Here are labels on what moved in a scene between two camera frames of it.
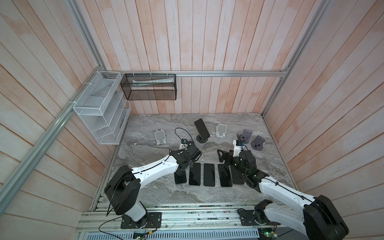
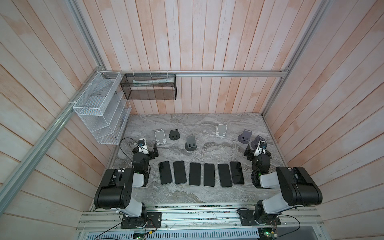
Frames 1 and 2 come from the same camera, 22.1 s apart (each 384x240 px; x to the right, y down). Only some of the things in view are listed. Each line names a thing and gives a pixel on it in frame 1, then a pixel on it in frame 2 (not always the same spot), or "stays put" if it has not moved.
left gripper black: (191, 164) -> (151, 153)
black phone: (237, 176) stays put
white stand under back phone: (221, 130) stays put
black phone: (202, 129) -> (179, 172)
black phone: (225, 175) stays put
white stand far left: (160, 136) stays put
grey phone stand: (257, 145) stays put
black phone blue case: (180, 179) -> (165, 172)
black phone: (209, 175) stays put
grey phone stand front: (245, 137) stays put
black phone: (195, 174) stays put
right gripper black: (225, 153) -> (250, 152)
